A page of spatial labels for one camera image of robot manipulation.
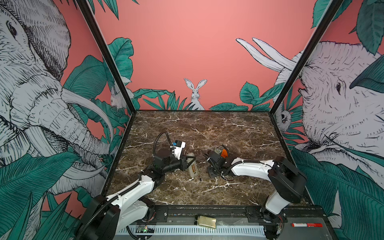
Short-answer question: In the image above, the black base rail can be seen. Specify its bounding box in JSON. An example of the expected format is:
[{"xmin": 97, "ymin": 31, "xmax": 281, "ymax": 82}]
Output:
[{"xmin": 148, "ymin": 205, "xmax": 283, "ymax": 225}]

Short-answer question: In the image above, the black frame post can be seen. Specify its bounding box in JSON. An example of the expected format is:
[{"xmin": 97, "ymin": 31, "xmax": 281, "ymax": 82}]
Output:
[
  {"xmin": 76, "ymin": 0, "xmax": 137, "ymax": 115},
  {"xmin": 269, "ymin": 0, "xmax": 344, "ymax": 115}
]

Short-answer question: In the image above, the orange toy brick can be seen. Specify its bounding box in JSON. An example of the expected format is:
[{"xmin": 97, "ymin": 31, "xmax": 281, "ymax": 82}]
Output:
[{"xmin": 221, "ymin": 149, "xmax": 229, "ymax": 158}]

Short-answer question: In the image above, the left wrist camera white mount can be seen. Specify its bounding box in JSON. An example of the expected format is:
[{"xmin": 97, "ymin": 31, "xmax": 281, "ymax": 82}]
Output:
[{"xmin": 171, "ymin": 140, "xmax": 186, "ymax": 160}]

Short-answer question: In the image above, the black frame post right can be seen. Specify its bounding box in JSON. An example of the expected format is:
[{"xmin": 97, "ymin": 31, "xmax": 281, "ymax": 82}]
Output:
[{"xmin": 269, "ymin": 0, "xmax": 344, "ymax": 115}]

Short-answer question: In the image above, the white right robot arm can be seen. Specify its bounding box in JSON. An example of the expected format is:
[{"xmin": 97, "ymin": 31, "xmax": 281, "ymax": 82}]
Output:
[{"xmin": 204, "ymin": 151, "xmax": 307, "ymax": 223}]

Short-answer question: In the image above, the black frame post left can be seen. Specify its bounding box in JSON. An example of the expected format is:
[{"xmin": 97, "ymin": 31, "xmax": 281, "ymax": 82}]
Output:
[{"xmin": 76, "ymin": 0, "xmax": 137, "ymax": 115}]

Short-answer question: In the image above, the red marker pen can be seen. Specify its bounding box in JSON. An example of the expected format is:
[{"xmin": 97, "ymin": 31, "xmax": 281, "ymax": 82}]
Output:
[{"xmin": 291, "ymin": 223, "xmax": 323, "ymax": 228}]

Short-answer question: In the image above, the black corrugated left cable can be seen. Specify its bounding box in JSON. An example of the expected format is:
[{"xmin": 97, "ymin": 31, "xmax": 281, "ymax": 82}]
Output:
[{"xmin": 152, "ymin": 131, "xmax": 173, "ymax": 157}]

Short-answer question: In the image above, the grey remote control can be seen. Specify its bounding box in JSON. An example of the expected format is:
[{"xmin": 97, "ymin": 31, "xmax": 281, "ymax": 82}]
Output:
[{"xmin": 187, "ymin": 153, "xmax": 199, "ymax": 178}]

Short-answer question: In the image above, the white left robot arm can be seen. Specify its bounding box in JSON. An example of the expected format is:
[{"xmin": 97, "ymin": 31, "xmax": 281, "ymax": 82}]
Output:
[{"xmin": 75, "ymin": 146, "xmax": 196, "ymax": 240}]

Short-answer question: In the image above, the white slotted cable duct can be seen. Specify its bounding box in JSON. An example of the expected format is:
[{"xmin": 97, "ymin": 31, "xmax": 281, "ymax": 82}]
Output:
[{"xmin": 129, "ymin": 225, "xmax": 266, "ymax": 237}]

